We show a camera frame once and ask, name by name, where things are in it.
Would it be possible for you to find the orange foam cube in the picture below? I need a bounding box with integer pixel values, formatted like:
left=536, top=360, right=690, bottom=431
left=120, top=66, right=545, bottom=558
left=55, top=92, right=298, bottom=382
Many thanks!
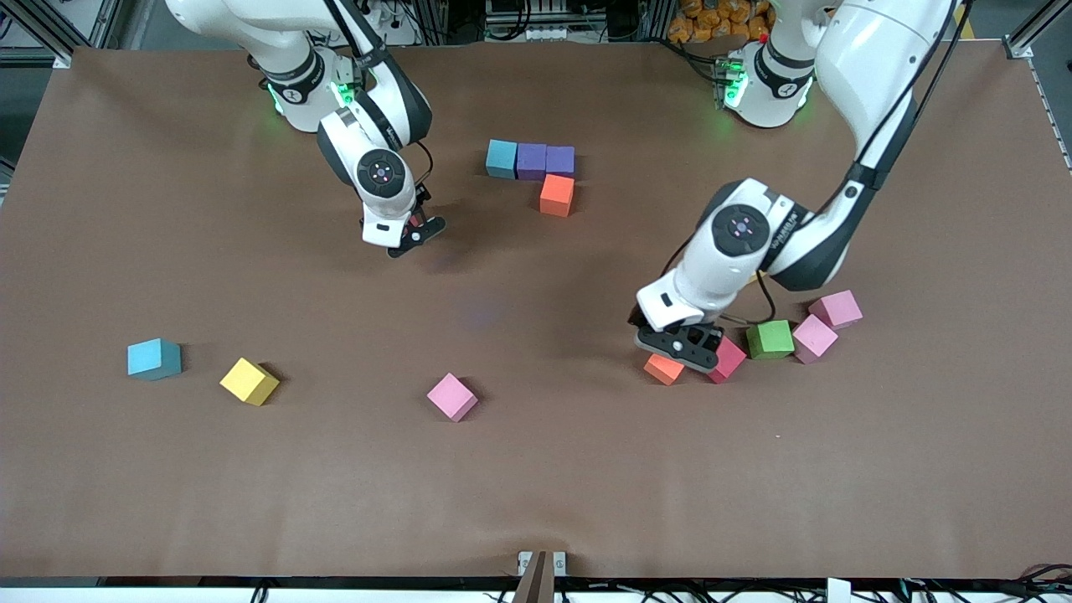
left=539, top=174, right=576, bottom=219
left=643, top=353, right=687, bottom=386

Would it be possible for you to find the cyan foam cube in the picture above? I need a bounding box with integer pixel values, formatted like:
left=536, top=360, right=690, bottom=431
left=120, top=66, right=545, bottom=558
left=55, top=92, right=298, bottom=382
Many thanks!
left=486, top=139, right=519, bottom=180
left=127, top=338, right=183, bottom=382

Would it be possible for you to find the green foam cube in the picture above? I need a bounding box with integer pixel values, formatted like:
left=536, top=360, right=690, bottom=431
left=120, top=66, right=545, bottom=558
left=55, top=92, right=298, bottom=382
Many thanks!
left=745, top=319, right=796, bottom=361

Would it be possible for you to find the pink foam cube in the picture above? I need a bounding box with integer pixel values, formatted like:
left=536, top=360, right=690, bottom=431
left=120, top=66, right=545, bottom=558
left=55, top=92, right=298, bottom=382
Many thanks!
left=808, top=290, right=864, bottom=330
left=426, top=373, right=479, bottom=423
left=791, top=314, right=839, bottom=364

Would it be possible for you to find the white power strip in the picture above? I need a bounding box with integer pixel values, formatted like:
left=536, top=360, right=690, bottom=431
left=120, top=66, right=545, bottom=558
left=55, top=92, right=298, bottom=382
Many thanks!
left=368, top=0, right=417, bottom=47
left=486, top=0, right=579, bottom=43

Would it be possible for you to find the brown table cover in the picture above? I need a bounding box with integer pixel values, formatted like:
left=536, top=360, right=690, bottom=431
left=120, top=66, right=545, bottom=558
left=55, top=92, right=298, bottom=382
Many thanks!
left=0, top=40, right=1072, bottom=580

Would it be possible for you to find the yellow foam cube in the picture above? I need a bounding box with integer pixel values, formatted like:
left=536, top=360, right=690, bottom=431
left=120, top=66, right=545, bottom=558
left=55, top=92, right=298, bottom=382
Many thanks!
left=219, top=358, right=281, bottom=407

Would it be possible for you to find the orange items bag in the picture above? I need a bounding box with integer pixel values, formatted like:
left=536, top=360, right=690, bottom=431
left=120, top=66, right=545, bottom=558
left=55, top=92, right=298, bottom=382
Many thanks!
left=667, top=0, right=776, bottom=43

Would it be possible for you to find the metal mounting bracket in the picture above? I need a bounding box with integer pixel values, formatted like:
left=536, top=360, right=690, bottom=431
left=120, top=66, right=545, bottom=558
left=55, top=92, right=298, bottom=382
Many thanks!
left=518, top=550, right=567, bottom=577

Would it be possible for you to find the black cable bundle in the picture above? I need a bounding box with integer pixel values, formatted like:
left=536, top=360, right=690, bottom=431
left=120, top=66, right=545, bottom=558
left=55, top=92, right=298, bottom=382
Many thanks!
left=896, top=563, right=1072, bottom=603

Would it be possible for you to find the aluminium frame profile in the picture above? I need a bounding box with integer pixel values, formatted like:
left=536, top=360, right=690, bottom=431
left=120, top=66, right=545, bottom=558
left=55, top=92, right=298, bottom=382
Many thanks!
left=1003, top=0, right=1072, bottom=173
left=17, top=0, right=118, bottom=70

